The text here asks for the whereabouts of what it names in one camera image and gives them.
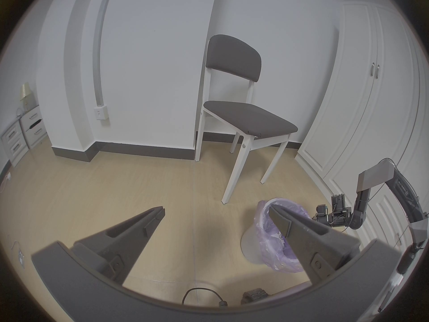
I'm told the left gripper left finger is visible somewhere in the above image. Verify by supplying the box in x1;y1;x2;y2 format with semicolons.
72;206;166;285

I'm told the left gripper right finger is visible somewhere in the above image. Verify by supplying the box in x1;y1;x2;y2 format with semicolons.
269;204;362;286

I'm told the purple plastic bag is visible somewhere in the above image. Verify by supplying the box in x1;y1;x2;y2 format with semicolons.
256;197;310;273

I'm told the white trash bin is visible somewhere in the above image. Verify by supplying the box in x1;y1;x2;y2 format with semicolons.
241;198;310;272

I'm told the white wardrobe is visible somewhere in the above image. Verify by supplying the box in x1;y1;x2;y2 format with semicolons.
295;2;424;247

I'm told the white chair grey seat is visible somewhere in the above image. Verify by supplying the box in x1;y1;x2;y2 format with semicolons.
194;34;299;204

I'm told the white bedside table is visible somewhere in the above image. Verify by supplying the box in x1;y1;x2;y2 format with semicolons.
19;105;46;148

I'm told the white chest of drawers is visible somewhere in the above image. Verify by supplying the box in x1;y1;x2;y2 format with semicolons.
0;119;29;167

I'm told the table lamp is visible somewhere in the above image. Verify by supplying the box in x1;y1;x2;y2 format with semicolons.
18;83;34;110

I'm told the black cable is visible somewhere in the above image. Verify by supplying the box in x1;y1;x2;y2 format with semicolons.
182;287;229;308

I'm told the white cable duct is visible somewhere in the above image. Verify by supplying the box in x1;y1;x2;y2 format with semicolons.
93;0;118;108

